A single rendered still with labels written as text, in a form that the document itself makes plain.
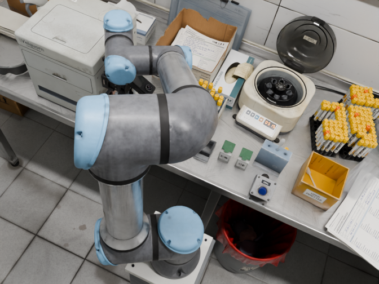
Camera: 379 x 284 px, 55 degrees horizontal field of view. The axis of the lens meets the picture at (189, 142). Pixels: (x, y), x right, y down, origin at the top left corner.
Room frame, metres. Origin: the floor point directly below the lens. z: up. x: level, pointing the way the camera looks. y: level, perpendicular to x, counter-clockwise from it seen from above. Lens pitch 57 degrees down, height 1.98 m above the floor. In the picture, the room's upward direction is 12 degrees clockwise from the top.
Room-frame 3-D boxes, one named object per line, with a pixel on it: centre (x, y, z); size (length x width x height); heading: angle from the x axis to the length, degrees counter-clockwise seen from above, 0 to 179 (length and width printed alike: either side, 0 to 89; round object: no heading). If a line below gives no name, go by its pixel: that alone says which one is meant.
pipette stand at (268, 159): (0.69, -0.29, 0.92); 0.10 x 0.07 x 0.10; 71
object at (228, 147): (0.68, -0.13, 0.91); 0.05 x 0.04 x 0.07; 166
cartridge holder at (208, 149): (0.69, -0.06, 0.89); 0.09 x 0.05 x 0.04; 166
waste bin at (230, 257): (0.66, -0.38, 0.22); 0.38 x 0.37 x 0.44; 76
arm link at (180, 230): (0.30, -0.02, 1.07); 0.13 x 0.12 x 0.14; 107
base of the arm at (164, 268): (0.30, -0.02, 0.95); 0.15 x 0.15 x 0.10
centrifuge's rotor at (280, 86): (0.96, -0.29, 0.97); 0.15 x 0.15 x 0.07
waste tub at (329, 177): (0.63, -0.46, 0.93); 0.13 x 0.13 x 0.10; 72
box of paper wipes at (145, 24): (1.22, 0.37, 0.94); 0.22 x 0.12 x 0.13; 80
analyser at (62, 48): (0.87, 0.41, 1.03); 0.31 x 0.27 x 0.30; 76
